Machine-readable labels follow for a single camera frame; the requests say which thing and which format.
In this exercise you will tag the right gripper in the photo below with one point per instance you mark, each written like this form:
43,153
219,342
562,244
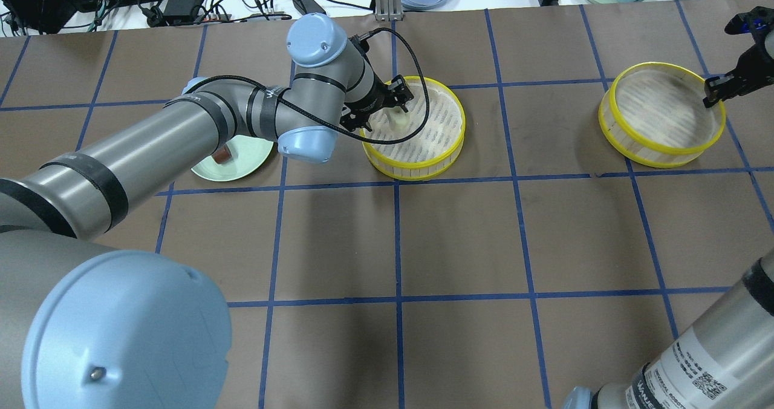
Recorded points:
747,63

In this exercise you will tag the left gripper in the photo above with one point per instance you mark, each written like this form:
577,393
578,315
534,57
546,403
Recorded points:
370,98

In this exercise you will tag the white steamed bun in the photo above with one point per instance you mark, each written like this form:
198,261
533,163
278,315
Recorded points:
397,119

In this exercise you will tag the brown steamed bun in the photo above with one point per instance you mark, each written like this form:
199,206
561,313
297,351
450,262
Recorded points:
222,155

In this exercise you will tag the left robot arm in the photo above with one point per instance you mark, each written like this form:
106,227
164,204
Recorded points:
90,326

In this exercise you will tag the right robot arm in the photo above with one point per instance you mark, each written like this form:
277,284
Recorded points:
722,360

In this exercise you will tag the yellow bamboo steamer basket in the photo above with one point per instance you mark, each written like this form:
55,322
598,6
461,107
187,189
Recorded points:
430,145

